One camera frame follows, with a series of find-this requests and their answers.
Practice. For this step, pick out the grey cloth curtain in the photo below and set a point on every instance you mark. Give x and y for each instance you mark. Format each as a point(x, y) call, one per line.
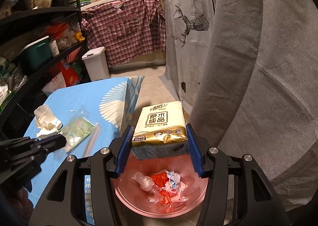
point(258, 94)

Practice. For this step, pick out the beige paper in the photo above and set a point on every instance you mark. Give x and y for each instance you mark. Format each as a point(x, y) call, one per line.
point(47, 123)

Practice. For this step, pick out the white cup on shelf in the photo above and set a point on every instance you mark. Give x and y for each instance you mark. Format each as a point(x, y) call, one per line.
point(54, 47)

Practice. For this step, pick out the red plaid shirt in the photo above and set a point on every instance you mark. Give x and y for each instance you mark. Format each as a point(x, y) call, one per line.
point(126, 29)

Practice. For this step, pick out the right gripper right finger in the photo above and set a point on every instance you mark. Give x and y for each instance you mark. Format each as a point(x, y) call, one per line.
point(255, 201)

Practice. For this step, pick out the deer print curtain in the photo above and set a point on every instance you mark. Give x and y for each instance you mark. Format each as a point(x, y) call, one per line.
point(188, 33)

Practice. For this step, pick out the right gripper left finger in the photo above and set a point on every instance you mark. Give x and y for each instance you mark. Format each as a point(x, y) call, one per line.
point(63, 200)

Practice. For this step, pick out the pink trash bin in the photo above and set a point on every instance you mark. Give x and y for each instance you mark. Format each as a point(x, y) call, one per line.
point(190, 194)

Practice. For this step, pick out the blue face mask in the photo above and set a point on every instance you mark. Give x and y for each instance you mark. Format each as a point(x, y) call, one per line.
point(173, 181)

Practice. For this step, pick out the person's left hand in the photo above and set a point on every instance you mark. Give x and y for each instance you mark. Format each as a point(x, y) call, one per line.
point(21, 204)

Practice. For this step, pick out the red snack bag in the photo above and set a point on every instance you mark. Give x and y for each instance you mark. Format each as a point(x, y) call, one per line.
point(64, 75)

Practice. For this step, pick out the black shelving unit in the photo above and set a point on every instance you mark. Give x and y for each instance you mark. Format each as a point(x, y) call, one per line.
point(18, 30)

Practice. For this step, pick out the clear plastic straws wrapper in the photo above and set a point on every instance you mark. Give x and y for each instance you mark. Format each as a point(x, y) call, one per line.
point(92, 139)

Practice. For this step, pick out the clear plastic bag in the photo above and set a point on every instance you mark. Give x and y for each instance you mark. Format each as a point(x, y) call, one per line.
point(147, 185)

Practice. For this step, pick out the green storage box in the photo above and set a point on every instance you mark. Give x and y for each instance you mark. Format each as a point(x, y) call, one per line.
point(37, 52)

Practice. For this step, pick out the green snack packet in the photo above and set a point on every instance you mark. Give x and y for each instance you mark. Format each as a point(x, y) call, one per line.
point(75, 131)

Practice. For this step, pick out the white pedal bin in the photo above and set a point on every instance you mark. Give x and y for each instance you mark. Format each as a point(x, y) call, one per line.
point(96, 64)

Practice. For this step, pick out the tissue pack beige gold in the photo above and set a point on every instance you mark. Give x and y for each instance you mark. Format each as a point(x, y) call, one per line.
point(160, 132)

